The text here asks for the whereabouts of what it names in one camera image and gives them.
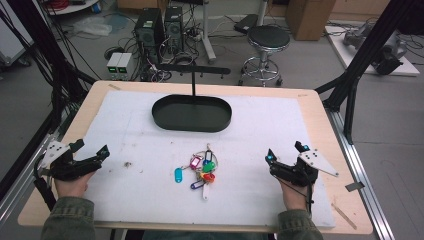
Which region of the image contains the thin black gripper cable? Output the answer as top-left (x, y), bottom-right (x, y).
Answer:
top-left (278, 176), bottom-right (316, 214)

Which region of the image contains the black gripper strap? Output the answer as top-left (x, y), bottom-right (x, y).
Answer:
top-left (33, 155), bottom-right (58, 212)

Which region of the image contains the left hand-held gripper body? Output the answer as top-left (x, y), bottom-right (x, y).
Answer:
top-left (37, 140), bottom-right (103, 183)

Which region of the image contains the black computer tower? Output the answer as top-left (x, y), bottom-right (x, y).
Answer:
top-left (134, 8), bottom-right (165, 52)
top-left (164, 5), bottom-right (185, 52)

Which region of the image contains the person's right hand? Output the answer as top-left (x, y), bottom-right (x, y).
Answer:
top-left (277, 176), bottom-right (313, 212)

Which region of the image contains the black round stool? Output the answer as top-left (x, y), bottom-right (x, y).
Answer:
top-left (238, 25), bottom-right (292, 88)

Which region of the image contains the white bench power supply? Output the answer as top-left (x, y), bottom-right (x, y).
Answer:
top-left (106, 52), bottom-right (123, 81)
top-left (116, 52), bottom-right (134, 81)

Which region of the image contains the black key rack with tray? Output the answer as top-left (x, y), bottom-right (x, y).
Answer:
top-left (151, 63), bottom-right (233, 133)

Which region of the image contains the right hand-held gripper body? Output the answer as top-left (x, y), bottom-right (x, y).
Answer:
top-left (269, 148), bottom-right (340, 188)

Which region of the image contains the white table mat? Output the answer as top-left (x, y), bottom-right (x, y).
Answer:
top-left (74, 90), bottom-right (336, 229)

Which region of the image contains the grey tape piece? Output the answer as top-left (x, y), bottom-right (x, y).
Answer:
top-left (344, 181), bottom-right (366, 193)

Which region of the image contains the aluminium rail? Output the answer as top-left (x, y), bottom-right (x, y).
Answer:
top-left (325, 108), bottom-right (397, 240)
top-left (0, 103), bottom-right (81, 231)

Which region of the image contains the white round table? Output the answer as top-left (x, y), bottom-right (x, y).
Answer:
top-left (46, 0), bottom-right (101, 16)

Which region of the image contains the bunch of coloured key tags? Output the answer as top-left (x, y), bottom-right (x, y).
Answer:
top-left (173, 143), bottom-right (220, 201)

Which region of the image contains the thin wooden stick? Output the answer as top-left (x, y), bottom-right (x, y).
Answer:
top-left (330, 203), bottom-right (358, 231)

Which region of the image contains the grey robot device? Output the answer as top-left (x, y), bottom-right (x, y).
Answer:
top-left (343, 22), bottom-right (408, 76)

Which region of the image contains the person's left hand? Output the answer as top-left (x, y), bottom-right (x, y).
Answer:
top-left (54, 169), bottom-right (97, 200)

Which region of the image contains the white desk leg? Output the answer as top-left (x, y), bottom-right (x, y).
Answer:
top-left (199, 0), bottom-right (218, 64)

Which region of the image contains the black metal frame post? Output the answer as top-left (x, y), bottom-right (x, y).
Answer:
top-left (314, 0), bottom-right (424, 146)
top-left (0, 0), bottom-right (98, 134)

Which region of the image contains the clear plastic bag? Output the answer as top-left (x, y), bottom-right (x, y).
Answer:
top-left (72, 16), bottom-right (113, 37)

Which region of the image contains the white floor board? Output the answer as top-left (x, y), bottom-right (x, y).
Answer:
top-left (324, 24), bottom-right (421, 77)

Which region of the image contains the black flat case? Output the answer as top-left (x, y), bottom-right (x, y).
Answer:
top-left (233, 13), bottom-right (260, 34)

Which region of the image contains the brown cardboard box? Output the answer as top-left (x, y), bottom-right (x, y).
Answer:
top-left (285, 0), bottom-right (336, 42)

